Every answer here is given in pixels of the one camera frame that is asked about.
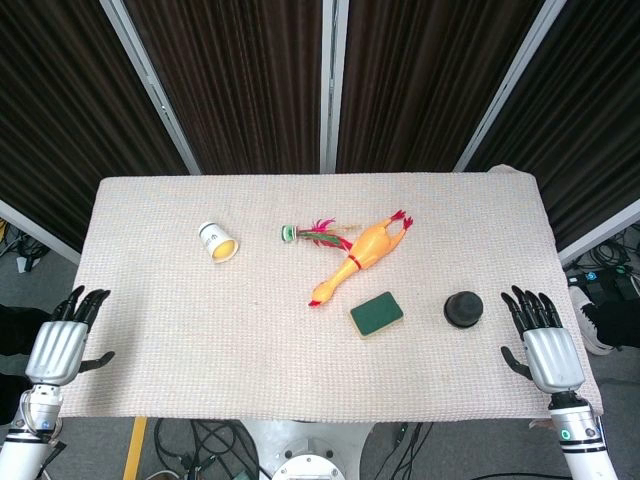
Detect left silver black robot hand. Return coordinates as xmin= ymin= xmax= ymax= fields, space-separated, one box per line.
xmin=23 ymin=285 xmax=116 ymax=387

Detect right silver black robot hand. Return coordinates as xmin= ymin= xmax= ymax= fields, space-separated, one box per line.
xmin=500 ymin=284 xmax=587 ymax=396

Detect black cup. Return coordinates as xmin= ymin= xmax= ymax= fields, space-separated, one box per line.
xmin=443 ymin=291 xmax=485 ymax=330

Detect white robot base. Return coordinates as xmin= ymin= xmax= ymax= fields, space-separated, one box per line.
xmin=239 ymin=418 xmax=381 ymax=480

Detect white paper cup yellow inside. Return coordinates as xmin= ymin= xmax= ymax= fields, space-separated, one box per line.
xmin=197 ymin=221 xmax=240 ymax=264

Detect person in black clothes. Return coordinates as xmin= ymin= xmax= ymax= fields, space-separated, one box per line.
xmin=0 ymin=303 xmax=54 ymax=426

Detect white shoe black laces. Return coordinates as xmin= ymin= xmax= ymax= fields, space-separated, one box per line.
xmin=579 ymin=298 xmax=626 ymax=356

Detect beige woven tablecloth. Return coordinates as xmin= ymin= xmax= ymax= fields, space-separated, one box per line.
xmin=58 ymin=172 xmax=605 ymax=420

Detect green yellow sponge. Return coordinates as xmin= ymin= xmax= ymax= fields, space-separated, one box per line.
xmin=349 ymin=291 xmax=405 ymax=341

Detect yellow rubber chicken toy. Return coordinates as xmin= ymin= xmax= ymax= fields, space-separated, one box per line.
xmin=307 ymin=209 xmax=415 ymax=309

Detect dark brown partition panel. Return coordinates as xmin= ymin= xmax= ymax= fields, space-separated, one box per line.
xmin=469 ymin=0 xmax=640 ymax=236
xmin=124 ymin=0 xmax=322 ymax=175
xmin=0 ymin=0 xmax=190 ymax=251
xmin=337 ymin=0 xmax=544 ymax=174

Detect red green feather shuttlecock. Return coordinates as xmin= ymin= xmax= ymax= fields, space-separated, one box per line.
xmin=280 ymin=217 xmax=354 ymax=253

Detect black floor cable tangle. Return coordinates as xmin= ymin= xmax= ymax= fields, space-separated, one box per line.
xmin=153 ymin=418 xmax=261 ymax=480
xmin=564 ymin=227 xmax=640 ymax=281
xmin=369 ymin=422 xmax=436 ymax=480
xmin=0 ymin=219 xmax=51 ymax=274

